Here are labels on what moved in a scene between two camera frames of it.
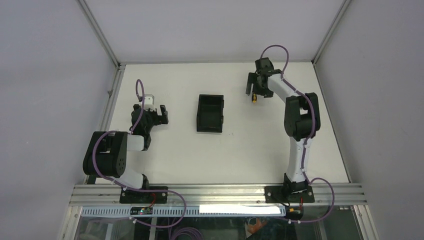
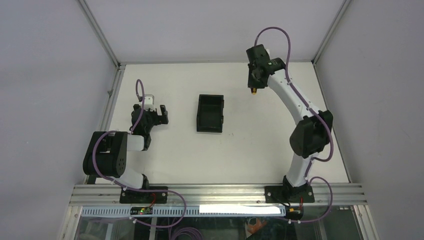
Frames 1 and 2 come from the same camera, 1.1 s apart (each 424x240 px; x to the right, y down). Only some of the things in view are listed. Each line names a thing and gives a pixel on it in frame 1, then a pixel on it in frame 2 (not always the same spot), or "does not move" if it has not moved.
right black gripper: x=252 y=79 to x=252 y=84
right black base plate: x=274 y=194 does not move
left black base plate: x=139 y=196 does not move
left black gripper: x=159 y=119 does not move
